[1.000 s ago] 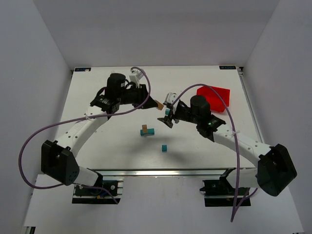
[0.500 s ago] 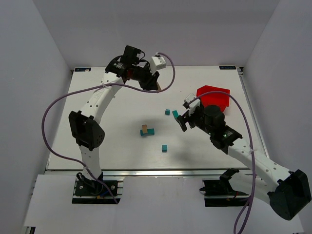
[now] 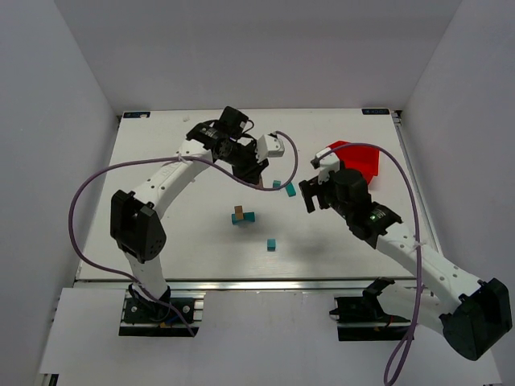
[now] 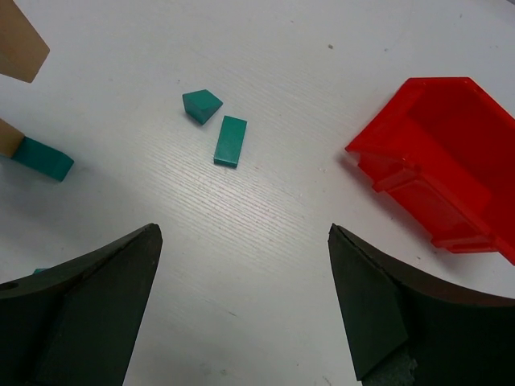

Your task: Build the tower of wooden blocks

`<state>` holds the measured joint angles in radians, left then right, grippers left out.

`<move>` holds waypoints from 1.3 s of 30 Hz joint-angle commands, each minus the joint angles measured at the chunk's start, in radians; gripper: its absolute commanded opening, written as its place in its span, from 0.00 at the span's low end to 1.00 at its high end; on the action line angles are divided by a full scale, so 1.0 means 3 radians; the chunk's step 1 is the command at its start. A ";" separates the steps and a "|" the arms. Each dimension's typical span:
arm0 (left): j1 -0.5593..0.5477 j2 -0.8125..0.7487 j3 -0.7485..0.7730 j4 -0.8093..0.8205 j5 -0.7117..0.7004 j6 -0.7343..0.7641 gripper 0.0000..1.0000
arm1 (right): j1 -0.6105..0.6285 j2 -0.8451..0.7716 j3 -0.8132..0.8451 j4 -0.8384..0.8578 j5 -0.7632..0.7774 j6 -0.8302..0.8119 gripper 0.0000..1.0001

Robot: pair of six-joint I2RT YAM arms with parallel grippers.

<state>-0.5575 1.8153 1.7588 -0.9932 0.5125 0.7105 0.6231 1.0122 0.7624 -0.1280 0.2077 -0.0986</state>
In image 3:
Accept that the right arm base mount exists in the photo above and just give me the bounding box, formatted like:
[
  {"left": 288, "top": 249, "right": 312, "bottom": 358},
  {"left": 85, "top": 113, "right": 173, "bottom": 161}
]
[{"left": 329, "top": 277, "right": 410, "bottom": 342}]

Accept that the teal arch wood block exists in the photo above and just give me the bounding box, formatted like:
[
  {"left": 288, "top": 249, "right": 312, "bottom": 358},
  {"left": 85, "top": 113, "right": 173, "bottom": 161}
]
[{"left": 231, "top": 211, "right": 256, "bottom": 225}]

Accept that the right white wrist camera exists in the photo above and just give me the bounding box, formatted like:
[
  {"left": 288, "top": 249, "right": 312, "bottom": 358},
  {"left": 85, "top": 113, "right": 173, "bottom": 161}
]
[{"left": 311, "top": 147, "right": 341, "bottom": 184}]

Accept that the right blue corner label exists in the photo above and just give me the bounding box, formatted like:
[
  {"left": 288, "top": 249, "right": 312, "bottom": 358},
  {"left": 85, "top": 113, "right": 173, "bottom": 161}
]
[{"left": 361, "top": 108, "right": 390, "bottom": 115}]

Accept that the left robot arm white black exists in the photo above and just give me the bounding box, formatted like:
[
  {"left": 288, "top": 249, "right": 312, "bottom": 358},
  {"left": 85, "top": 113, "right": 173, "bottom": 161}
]
[{"left": 109, "top": 106, "right": 284, "bottom": 303}]

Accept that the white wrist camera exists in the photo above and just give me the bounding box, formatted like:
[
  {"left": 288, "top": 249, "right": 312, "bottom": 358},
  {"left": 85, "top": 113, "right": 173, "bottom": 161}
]
[
  {"left": 256, "top": 133, "right": 285, "bottom": 162},
  {"left": 311, "top": 147, "right": 341, "bottom": 184}
]

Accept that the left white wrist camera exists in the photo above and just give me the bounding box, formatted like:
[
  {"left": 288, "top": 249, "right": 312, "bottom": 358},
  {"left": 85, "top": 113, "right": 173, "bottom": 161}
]
[{"left": 256, "top": 133, "right": 285, "bottom": 162}]

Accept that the left blue corner label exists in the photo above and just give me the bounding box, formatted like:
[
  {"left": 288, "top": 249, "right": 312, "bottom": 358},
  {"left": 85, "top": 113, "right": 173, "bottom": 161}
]
[{"left": 122, "top": 111, "right": 150, "bottom": 119}]

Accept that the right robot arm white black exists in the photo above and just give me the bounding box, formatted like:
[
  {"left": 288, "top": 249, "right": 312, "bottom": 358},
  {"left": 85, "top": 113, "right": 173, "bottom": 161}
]
[{"left": 299, "top": 169, "right": 513, "bottom": 361}]

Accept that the teal rectangular wood block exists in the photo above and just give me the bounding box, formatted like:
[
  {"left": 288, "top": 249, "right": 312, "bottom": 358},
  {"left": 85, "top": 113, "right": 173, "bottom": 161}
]
[{"left": 286, "top": 183, "right": 296, "bottom": 197}]

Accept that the aluminium table front rail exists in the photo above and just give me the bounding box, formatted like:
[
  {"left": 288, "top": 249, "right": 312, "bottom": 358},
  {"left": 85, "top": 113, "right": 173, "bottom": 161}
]
[{"left": 73, "top": 277, "right": 416, "bottom": 292}]

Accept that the red plastic bin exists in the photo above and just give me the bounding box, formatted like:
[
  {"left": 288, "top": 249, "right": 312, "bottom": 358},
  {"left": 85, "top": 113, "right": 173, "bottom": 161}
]
[{"left": 335, "top": 146, "right": 380, "bottom": 185}]

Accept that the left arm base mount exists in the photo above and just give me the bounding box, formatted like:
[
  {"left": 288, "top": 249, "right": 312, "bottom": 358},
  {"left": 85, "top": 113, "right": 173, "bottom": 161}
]
[{"left": 118, "top": 285, "right": 204, "bottom": 338}]

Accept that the tan rectangular wood block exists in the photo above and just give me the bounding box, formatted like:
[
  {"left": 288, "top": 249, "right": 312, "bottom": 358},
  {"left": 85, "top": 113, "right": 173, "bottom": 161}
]
[{"left": 234, "top": 205, "right": 245, "bottom": 221}]

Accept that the blue corner label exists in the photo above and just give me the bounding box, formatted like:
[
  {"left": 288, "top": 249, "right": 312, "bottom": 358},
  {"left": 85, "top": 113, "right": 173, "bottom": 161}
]
[
  {"left": 361, "top": 108, "right": 390, "bottom": 115},
  {"left": 122, "top": 111, "right": 150, "bottom": 119}
]

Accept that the teal cube wood block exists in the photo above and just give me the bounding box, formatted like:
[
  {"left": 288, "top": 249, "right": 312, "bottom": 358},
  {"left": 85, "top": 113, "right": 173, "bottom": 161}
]
[{"left": 266, "top": 239, "right": 277, "bottom": 252}]

